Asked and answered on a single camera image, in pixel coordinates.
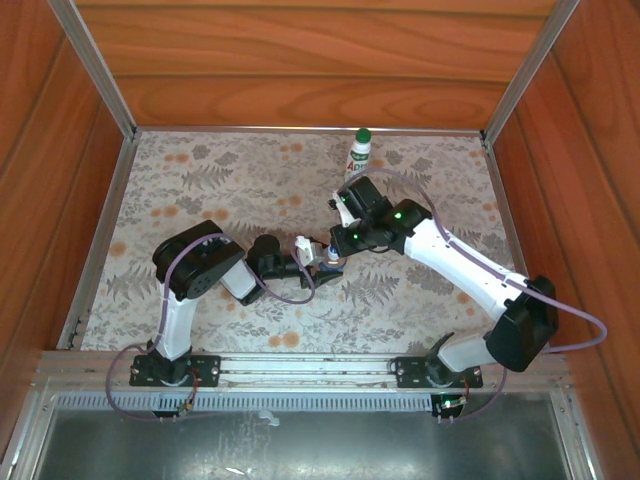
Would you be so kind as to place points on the aluminium front rail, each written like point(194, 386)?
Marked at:
point(300, 365)

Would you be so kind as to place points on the aluminium frame post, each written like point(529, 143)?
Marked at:
point(95, 65)
point(530, 65)

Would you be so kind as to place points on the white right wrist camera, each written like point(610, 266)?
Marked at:
point(342, 212)

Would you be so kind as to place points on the grey metal sheet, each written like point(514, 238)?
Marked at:
point(300, 450)

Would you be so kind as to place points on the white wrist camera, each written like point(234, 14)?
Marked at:
point(342, 212)
point(306, 249)

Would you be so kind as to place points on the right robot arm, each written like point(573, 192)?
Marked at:
point(465, 265)

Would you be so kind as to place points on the small clear blue-label bottle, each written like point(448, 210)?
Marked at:
point(332, 268)

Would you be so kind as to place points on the white plastic bottle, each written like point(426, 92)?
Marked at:
point(357, 160)

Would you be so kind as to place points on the aluminium side rail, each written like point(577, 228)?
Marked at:
point(505, 210)
point(107, 225)

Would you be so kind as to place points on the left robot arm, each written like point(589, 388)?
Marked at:
point(177, 320)

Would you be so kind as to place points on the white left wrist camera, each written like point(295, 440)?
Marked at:
point(306, 249)

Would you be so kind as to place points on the aluminium back strip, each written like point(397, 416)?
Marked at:
point(250, 130)

